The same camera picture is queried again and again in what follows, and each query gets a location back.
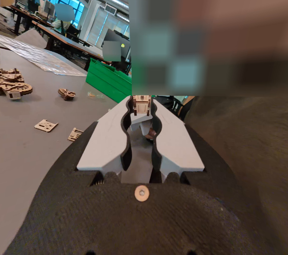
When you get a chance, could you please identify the small wooden box model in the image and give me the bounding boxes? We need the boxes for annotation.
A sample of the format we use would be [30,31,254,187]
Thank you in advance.
[132,95,152,117]

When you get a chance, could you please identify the grey desk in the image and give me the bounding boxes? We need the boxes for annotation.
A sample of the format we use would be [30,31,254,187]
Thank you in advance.
[0,28,133,255]

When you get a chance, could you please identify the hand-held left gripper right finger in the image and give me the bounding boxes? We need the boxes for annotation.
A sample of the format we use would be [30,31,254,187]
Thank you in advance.
[151,96,205,174]

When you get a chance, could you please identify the long background table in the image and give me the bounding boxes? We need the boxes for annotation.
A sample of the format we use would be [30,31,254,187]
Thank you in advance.
[31,20,113,65]

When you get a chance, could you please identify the dark background table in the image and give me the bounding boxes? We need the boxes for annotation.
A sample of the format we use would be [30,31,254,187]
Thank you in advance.
[9,4,49,33]

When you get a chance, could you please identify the small clear plastic bag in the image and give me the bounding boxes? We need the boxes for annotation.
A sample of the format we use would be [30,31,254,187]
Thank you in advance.
[87,91,107,99]

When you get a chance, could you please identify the green plastic bin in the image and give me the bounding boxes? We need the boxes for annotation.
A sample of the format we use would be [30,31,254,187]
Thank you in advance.
[85,58,133,104]

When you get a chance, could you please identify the grey flat board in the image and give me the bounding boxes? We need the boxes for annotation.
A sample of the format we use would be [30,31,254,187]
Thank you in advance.
[14,28,48,49]

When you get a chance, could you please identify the small wooden gear model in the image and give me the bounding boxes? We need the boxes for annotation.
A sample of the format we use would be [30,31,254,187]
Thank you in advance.
[58,88,76,101]

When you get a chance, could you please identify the pile of wooden gear models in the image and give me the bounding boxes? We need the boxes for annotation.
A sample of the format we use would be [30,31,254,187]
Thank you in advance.
[0,68,33,101]

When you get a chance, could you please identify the clear plastic sheet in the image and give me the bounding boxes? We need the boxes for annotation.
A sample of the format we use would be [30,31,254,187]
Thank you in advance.
[0,35,88,77]

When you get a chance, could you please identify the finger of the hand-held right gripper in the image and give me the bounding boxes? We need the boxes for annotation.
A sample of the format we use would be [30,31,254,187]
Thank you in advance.
[130,113,156,137]

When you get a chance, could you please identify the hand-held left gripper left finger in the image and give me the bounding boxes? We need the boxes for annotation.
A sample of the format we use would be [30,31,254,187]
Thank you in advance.
[76,95,134,173]

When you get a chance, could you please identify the black office chair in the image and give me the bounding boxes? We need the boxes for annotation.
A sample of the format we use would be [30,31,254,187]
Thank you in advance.
[65,24,82,40]

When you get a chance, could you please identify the small slotted wooden plate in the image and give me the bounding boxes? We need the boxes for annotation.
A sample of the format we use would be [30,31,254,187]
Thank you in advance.
[67,127,84,142]

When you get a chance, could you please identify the small notched wooden plate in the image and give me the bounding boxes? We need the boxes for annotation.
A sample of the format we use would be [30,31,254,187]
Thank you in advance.
[34,119,59,133]

